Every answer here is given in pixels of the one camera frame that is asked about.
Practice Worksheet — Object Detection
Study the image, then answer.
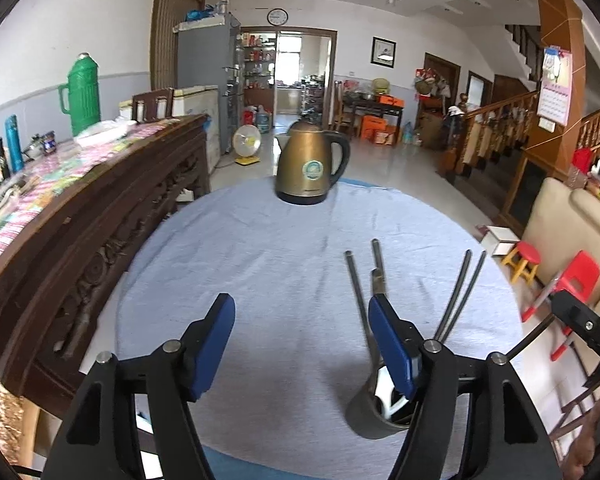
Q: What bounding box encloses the brown wooden door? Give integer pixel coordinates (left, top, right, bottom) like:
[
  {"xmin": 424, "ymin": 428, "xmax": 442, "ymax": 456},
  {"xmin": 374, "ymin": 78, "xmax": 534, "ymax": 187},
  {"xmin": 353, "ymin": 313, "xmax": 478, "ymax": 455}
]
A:
[{"xmin": 150, "ymin": 0, "xmax": 207, "ymax": 91}]

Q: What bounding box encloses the green thermos flask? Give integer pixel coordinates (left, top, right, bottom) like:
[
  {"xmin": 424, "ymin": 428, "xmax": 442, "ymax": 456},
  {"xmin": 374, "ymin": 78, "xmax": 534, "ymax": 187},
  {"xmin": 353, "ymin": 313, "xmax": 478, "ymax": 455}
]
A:
[{"xmin": 58, "ymin": 52, "xmax": 102, "ymax": 137}]

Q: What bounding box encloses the framed wall picture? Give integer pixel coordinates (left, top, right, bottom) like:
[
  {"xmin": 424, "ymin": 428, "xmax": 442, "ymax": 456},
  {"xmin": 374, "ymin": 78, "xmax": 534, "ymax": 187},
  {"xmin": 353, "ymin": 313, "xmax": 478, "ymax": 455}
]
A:
[{"xmin": 370, "ymin": 36, "xmax": 397, "ymax": 67}]

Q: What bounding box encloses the white bowl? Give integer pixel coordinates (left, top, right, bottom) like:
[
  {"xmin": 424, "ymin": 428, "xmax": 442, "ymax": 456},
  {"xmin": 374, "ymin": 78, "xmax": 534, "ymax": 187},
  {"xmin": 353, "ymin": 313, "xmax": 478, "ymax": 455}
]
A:
[{"xmin": 75, "ymin": 120, "xmax": 131, "ymax": 140}]

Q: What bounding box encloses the wooden stair railing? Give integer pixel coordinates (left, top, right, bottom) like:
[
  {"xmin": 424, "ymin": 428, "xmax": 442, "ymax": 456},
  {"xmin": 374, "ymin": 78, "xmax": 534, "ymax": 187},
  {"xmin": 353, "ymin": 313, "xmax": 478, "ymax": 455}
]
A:
[{"xmin": 437, "ymin": 90, "xmax": 600, "ymax": 181}]

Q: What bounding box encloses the white chest freezer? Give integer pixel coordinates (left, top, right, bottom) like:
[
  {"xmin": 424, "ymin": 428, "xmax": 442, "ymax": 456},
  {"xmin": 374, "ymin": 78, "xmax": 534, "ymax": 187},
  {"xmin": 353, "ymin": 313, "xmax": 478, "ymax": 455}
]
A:
[{"xmin": 119, "ymin": 85, "xmax": 221, "ymax": 171}]

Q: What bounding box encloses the dark wooden chair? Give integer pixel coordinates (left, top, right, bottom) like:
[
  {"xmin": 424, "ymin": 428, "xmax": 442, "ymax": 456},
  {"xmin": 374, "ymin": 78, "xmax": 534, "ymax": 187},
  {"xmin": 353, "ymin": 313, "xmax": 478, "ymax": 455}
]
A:
[{"xmin": 131, "ymin": 87, "xmax": 175, "ymax": 123}]

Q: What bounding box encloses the dark wooden side table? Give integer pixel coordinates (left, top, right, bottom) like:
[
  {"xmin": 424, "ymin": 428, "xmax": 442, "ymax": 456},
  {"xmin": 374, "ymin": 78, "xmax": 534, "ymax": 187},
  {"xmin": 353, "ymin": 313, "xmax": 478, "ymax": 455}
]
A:
[{"xmin": 340, "ymin": 95, "xmax": 406, "ymax": 137}]

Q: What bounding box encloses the red plastic child chair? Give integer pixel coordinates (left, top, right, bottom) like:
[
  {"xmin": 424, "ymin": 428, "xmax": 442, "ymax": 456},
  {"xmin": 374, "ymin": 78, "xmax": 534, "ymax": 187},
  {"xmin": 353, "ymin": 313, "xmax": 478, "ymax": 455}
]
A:
[{"xmin": 521, "ymin": 251, "xmax": 600, "ymax": 361}]

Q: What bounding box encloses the carved wooden table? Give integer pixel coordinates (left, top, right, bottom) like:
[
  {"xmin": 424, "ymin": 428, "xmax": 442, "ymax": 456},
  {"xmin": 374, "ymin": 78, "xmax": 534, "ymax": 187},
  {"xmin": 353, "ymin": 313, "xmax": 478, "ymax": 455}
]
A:
[{"xmin": 0, "ymin": 114, "xmax": 212, "ymax": 401}]

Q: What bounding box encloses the metal utensil holder cup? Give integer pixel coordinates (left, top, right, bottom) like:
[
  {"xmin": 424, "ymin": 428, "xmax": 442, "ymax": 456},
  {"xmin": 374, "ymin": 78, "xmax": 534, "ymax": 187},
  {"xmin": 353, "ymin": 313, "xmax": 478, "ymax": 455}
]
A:
[{"xmin": 345, "ymin": 355, "xmax": 423, "ymax": 440}]

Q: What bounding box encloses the orange cardboard box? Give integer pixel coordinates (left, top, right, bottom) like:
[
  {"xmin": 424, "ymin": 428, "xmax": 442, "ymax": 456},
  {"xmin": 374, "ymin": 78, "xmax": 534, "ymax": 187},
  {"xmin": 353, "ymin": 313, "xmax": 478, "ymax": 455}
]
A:
[{"xmin": 360, "ymin": 116, "xmax": 398, "ymax": 146}]

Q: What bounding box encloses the blue bottle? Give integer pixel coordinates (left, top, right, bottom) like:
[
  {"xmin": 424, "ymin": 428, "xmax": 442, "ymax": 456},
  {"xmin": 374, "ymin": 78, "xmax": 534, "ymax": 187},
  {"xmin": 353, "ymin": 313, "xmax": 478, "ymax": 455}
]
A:
[{"xmin": 5, "ymin": 115, "xmax": 25, "ymax": 173}]

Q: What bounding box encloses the pink wall calendar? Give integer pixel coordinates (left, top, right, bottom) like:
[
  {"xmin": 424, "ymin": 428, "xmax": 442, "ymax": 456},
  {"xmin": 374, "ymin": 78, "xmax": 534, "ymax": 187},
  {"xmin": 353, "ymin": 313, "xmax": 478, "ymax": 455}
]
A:
[{"xmin": 537, "ymin": 46, "xmax": 573, "ymax": 126}]

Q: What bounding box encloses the small yellow floor fan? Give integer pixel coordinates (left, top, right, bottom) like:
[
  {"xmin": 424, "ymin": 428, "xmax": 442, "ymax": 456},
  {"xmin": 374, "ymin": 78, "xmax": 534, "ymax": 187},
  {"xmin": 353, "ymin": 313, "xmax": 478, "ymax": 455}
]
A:
[{"xmin": 231, "ymin": 124, "xmax": 262, "ymax": 166}]

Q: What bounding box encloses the red and yellow stool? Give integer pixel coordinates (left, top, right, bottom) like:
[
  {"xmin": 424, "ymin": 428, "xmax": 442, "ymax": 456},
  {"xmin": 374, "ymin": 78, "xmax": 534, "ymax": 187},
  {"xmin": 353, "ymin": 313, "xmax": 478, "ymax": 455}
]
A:
[{"xmin": 502, "ymin": 241, "xmax": 542, "ymax": 285}]

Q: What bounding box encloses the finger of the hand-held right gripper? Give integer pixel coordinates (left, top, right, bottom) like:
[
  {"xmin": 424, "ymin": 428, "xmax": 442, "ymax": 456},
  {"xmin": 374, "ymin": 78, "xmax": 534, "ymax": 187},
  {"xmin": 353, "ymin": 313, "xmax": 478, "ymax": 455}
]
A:
[{"xmin": 550, "ymin": 290, "xmax": 600, "ymax": 346}]

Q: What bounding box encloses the bronze electric kettle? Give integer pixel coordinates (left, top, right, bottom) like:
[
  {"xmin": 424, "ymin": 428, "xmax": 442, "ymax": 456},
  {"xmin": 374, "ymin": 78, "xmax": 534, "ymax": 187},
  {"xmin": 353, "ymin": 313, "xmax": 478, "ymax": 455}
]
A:
[{"xmin": 274, "ymin": 120, "xmax": 352, "ymax": 206}]

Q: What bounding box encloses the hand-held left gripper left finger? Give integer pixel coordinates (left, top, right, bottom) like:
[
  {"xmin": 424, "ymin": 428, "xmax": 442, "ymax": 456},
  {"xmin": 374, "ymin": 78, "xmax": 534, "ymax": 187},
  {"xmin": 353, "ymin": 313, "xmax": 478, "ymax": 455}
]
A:
[{"xmin": 40, "ymin": 292, "xmax": 237, "ymax": 480}]

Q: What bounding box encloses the checkered pink tablecloth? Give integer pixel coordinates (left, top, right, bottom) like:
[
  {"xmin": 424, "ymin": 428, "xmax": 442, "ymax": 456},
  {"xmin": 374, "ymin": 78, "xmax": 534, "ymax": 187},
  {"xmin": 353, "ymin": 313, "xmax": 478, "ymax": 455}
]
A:
[{"xmin": 0, "ymin": 119, "xmax": 181, "ymax": 281}]

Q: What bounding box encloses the grey refrigerator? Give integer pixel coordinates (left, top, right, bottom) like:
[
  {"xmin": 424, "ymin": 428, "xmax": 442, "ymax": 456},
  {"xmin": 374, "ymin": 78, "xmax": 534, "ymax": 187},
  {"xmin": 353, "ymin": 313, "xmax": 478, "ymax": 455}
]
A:
[{"xmin": 174, "ymin": 12, "xmax": 242, "ymax": 156}]

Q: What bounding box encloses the wooden pillar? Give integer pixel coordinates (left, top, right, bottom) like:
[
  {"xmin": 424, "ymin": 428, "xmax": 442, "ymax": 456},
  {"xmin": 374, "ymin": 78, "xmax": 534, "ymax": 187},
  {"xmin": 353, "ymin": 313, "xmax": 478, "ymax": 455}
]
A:
[{"xmin": 500, "ymin": 0, "xmax": 588, "ymax": 231}]

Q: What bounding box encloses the light blue round tablecloth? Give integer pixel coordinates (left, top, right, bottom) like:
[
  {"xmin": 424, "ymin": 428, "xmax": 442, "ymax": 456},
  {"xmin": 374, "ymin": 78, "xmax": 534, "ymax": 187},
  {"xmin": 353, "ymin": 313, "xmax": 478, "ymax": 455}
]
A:
[{"xmin": 115, "ymin": 177, "xmax": 526, "ymax": 480}]

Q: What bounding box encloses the white spoon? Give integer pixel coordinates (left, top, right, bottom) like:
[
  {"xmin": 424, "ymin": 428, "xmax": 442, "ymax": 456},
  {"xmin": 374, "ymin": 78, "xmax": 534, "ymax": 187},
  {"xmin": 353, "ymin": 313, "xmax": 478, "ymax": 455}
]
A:
[{"xmin": 375, "ymin": 367, "xmax": 411, "ymax": 419}]

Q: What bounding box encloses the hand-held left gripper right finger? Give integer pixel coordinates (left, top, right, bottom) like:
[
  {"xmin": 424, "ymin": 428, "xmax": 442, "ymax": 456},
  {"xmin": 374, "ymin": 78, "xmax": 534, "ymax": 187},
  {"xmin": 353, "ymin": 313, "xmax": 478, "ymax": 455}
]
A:
[{"xmin": 367, "ymin": 294, "xmax": 563, "ymax": 480}]

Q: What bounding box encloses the beige armchair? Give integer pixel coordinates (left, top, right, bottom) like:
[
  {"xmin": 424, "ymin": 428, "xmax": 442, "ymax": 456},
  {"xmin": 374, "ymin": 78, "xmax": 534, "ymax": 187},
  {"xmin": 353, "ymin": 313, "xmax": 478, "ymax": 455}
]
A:
[{"xmin": 522, "ymin": 176, "xmax": 600, "ymax": 311}]

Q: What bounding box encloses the small white stool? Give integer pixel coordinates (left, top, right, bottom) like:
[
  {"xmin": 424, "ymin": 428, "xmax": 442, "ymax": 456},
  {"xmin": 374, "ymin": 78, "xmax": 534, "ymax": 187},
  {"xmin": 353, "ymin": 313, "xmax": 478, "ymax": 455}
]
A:
[{"xmin": 480, "ymin": 226, "xmax": 521, "ymax": 256}]

